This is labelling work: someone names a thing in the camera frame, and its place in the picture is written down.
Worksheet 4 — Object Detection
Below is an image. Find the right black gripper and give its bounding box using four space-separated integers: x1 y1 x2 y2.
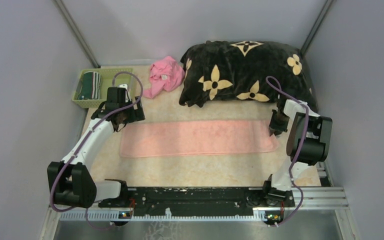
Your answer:
268 110 290 138

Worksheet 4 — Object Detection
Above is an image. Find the green white striped towel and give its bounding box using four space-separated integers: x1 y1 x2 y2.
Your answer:
77 71 102 100

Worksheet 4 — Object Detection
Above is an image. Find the light salmon pink towel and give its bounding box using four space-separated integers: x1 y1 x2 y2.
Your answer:
119 120 279 158

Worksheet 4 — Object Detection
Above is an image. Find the black blanket with beige flowers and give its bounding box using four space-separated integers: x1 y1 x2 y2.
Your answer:
179 40 318 112

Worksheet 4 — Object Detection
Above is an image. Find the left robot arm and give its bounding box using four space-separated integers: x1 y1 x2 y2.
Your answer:
47 86 145 212

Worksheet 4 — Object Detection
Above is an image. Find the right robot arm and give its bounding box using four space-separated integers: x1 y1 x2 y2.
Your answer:
261 99 333 206

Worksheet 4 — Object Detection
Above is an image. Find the green perforated plastic basket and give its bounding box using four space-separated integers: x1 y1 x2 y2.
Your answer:
71 67 135 109

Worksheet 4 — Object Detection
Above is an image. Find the bright pink crumpled towel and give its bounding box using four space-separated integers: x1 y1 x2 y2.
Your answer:
143 56 185 99

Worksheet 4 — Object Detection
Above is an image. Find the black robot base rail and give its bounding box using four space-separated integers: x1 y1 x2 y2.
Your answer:
98 187 296 219

